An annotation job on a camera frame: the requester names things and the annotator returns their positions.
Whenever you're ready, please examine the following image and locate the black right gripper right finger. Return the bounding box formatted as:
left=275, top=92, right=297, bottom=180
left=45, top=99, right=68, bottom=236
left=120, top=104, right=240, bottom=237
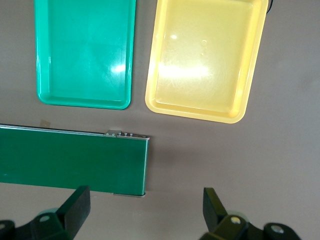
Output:
left=199, top=187, right=301, bottom=240

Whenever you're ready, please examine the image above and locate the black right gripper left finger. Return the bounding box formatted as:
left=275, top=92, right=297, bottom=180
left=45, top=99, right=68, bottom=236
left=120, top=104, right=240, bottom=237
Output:
left=0, top=185, right=91, bottom=240

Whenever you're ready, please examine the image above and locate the green belt conveyor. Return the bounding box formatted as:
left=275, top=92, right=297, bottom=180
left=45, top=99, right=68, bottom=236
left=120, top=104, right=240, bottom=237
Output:
left=0, top=123, right=151, bottom=198

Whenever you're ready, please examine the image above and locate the yellow plastic tray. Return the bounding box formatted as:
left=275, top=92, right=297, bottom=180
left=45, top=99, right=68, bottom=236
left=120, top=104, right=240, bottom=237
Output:
left=144, top=0, right=270, bottom=125

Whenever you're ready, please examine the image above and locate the green plastic tray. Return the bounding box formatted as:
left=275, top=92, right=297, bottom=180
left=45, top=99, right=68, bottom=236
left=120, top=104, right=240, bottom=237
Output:
left=33, top=0, right=137, bottom=111

